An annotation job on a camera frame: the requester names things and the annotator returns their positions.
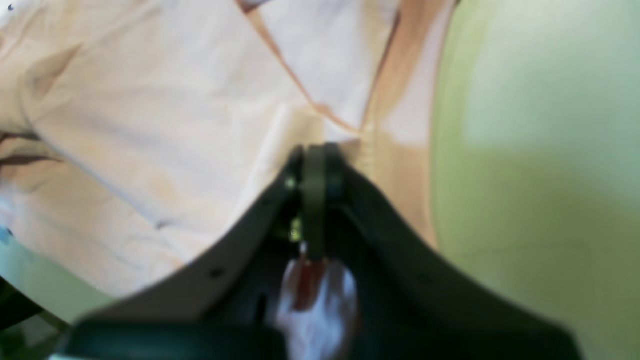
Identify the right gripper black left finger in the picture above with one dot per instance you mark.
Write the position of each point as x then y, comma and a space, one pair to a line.
191, 293

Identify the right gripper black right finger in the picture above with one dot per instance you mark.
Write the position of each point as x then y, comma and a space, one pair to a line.
413, 305

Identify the pink T-shirt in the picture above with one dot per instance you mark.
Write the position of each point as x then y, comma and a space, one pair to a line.
135, 133

